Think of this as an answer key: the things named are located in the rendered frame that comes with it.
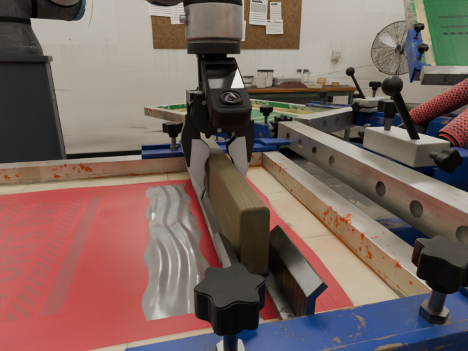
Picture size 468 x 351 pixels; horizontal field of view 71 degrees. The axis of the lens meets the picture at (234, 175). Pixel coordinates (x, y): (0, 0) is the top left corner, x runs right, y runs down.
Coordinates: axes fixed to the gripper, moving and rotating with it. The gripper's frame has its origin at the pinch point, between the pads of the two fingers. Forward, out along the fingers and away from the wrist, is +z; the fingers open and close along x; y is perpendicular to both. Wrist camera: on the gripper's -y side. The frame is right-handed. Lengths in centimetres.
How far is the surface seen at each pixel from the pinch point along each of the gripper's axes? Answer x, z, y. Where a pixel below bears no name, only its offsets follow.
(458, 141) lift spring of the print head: -45.4, -3.8, 3.8
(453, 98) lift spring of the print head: -62, -9, 23
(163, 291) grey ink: 8.9, 4.8, -14.6
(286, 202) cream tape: -12.7, 5.3, 4.8
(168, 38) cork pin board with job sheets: -14, -42, 379
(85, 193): 21.9, 5.2, 17.3
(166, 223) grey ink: 7.9, 4.8, 0.9
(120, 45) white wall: 40, -34, 380
